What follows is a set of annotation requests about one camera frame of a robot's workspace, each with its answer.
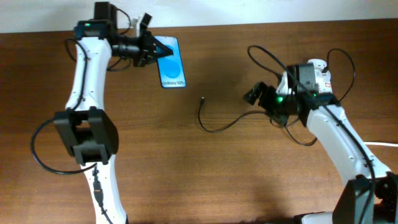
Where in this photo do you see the black charging cable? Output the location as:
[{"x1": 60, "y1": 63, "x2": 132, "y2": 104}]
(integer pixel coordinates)
[{"x1": 197, "y1": 48, "x2": 356, "y2": 147}]

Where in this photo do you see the blue screen smartphone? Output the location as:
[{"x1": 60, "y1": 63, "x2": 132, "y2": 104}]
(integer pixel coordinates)
[{"x1": 155, "y1": 36, "x2": 187, "y2": 89}]

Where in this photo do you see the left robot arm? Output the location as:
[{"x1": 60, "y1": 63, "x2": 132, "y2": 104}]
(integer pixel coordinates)
[{"x1": 53, "y1": 2, "x2": 173, "y2": 223}]

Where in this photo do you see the white power strip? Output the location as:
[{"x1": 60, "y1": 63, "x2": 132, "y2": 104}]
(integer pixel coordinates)
[{"x1": 307, "y1": 58, "x2": 333, "y2": 94}]

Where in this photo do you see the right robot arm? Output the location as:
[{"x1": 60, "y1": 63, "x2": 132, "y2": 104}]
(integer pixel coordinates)
[{"x1": 243, "y1": 59, "x2": 397, "y2": 223}]

